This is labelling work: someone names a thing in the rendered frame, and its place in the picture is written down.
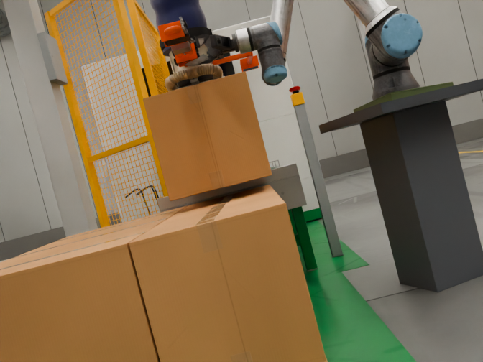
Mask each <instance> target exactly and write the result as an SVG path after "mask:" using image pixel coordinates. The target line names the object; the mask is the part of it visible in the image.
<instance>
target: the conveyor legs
mask: <svg viewBox="0 0 483 362"><path fill-rule="evenodd" d="M288 212H289V216H290V221H291V224H292V227H293V233H294V235H295V240H296V244H297V247H299V246H300V247H301V251H302V254H303V258H304V262H305V267H306V270H307V272H310V271H313V270H317V269H318V267H317V263H316V259H315V256H314V253H313V247H312V244H311V239H310V236H309V233H308V228H307V225H306V221H305V216H304V213H303V208H302V206H300V207H297V208H293V209H289V210H288Z"/></svg>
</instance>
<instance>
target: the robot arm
mask: <svg viewBox="0 0 483 362"><path fill-rule="evenodd" d="M344 2H345V3H346V4H347V6H348V7H349V8H350V9H351V10H352V11H353V12H354V14H355V15H356V16H357V17H358V19H359V20H360V21H361V22H362V24H363V25H364V26H365V27H366V31H365V35H366V37H365V39H364V41H365V47H366V50H367V55H368V59H369V64H370V68H371V71H372V77H373V81H374V87H373V94H372V99H373V100H375V99H377V98H380V97H382V96H384V95H386V94H388V93H391V92H395V91H403V90H407V89H412V88H419V87H420V85H419V83H418V82H417V80H416V79H415V78H414V76H413V74H412V73H411V71H410V66H409V62H408V58H409V57H410V56H411V55H412V54H413V53H414V52H415V51H416V50H417V49H418V47H419V45H420V43H421V40H422V36H423V30H422V27H421V25H420V23H419V21H418V20H417V19H416V18H415V17H413V16H412V15H409V14H403V13H402V12H401V11H400V10H399V9H398V7H397V6H389V5H388V4H387V3H386V2H385V0H344ZM293 4H294V0H273V3H272V13H271V18H270V22H266V23H264V24H259V25H256V26H253V27H247V28H243V27H242V28H241V29H239V30H236V31H235V32H236V34H235V33H234V34H231V36H232V39H230V37H226V36H222V35H217V34H212V35H207V34H202V35H200V36H197V38H198V41H199V43H200V46H202V45H203V44H205V46H207V48H208V51H207V54H209V55H208V56H207V55H204V54H202V55H201V56H200V57H199V58H197V59H194V60H193V61H189V62H187V63H186V64H185V65H187V66H195V65H201V64H208V63H211V62H213V61H214V60H220V59H223V58H224V54H225V53H228V52H233V51H236V52H239V51H240V53H241V54H244V53H247V52H252V51H255V50H257V52H258V55H259V61H260V64H261V67H262V79H263V81H264V82H265V83H266V84H267V85H270V86H276V85H279V84H280V83H281V82H282V81H283V80H284V79H285V78H286V77H287V76H288V74H287V68H286V67H285V62H286V53H287V48H288V39H289V33H290V24H291V19H292V14H293Z"/></svg>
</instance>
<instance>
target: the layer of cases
mask: <svg viewBox="0 0 483 362"><path fill-rule="evenodd" d="M323 361H326V356H325V353H324V349H323V344H322V341H321V336H320V333H319V330H318V325H317V322H316V316H315V313H314V310H313V306H312V302H311V297H310V294H309V291H308V285H307V283H306V280H305V275H304V271H303V266H302V263H301V260H300V255H299V252H298V247H297V244H296V240H295V235H294V233H293V227H292V224H291V221H290V216H289V212H288V208H287V205H286V203H285V201H284V200H283V199H282V198H281V197H280V196H279V195H278V194H277V193H276V192H275V191H274V189H273V188H272V187H271V186H270V185H265V186H262V187H257V188H254V189H251V190H246V191H243V192H238V193H234V194H231V195H226V196H223V197H220V198H215V199H212V200H207V201H203V202H201V203H196V204H192V205H189V206H184V207H181V208H176V209H173V210H168V211H165V212H161V213H156V214H154V215H149V216H145V217H142V218H137V219H134V220H131V221H126V222H123V223H117V224H114V225H111V226H107V227H103V228H98V229H95V230H92V231H87V232H84V233H79V234H75V235H72V236H68V237H66V238H62V239H60V240H58V241H55V242H52V243H49V244H47V245H45V246H42V247H39V248H37V249H34V250H31V251H28V252H27V253H24V254H21V255H18V256H15V257H13V258H11V259H8V260H6V261H3V262H0V362H323Z"/></svg>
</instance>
